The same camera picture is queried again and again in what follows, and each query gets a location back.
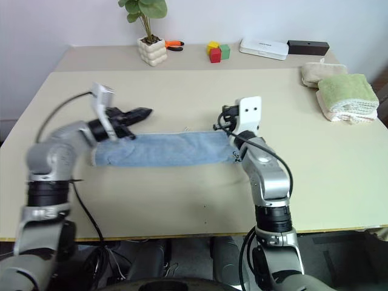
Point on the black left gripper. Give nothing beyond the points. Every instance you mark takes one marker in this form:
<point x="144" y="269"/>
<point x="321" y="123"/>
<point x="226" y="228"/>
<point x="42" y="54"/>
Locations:
<point x="118" y="119"/>

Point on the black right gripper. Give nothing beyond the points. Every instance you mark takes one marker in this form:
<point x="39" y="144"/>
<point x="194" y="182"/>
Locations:
<point x="231" y="116"/>

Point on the blue towel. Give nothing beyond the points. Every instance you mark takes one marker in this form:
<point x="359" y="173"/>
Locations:
<point x="175" y="150"/>

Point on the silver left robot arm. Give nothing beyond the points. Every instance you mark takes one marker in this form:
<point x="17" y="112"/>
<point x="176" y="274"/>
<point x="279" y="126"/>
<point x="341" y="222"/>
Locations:
<point x="54" y="151"/>

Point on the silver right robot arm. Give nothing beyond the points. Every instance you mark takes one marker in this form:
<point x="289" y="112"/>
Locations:
<point x="266" y="175"/>

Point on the beige folded towel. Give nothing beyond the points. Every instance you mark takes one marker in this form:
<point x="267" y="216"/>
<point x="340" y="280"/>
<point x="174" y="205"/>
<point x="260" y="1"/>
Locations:
<point x="321" y="71"/>

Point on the cream folded towel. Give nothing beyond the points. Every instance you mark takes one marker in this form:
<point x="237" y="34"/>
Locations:
<point x="348" y="114"/>

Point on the green folded towel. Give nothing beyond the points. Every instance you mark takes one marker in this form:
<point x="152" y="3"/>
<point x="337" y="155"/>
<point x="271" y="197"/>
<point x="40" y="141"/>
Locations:
<point x="345" y="89"/>

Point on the white bubble ceramic pot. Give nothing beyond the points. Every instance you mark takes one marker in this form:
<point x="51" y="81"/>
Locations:
<point x="153" y="53"/>

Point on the red cube block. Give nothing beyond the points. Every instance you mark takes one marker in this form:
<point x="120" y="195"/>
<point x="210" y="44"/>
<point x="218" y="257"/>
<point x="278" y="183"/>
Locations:
<point x="215" y="56"/>

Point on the green cube block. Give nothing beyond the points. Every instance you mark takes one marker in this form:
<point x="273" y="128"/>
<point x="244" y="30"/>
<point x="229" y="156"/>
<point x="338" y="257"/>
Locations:
<point x="225" y="52"/>

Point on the orange and black pliers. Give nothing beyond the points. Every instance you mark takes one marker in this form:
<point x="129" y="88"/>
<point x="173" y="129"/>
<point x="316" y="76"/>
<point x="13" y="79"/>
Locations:
<point x="173" y="45"/>

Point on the yellow cube block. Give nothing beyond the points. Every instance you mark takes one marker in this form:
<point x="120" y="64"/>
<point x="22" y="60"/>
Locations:
<point x="213" y="45"/>

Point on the white flat box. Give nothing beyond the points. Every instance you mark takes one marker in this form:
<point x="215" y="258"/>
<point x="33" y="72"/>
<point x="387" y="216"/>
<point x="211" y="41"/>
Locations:
<point x="263" y="48"/>

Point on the green leafy plant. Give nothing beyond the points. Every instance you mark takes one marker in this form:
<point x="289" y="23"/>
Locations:
<point x="145" y="9"/>

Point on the black long box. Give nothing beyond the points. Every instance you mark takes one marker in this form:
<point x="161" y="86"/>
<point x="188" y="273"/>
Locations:
<point x="307" y="48"/>

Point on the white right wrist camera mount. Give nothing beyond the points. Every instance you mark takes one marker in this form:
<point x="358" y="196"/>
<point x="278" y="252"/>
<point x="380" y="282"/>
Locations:
<point x="250" y="115"/>

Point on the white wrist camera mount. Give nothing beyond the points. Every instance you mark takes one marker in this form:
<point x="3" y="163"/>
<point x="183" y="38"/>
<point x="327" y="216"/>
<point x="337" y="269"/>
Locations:
<point x="250" y="115"/>
<point x="101" y="100"/>

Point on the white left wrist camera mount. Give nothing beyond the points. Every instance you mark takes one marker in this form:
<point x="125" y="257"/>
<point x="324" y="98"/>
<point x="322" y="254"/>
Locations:
<point x="101" y="100"/>

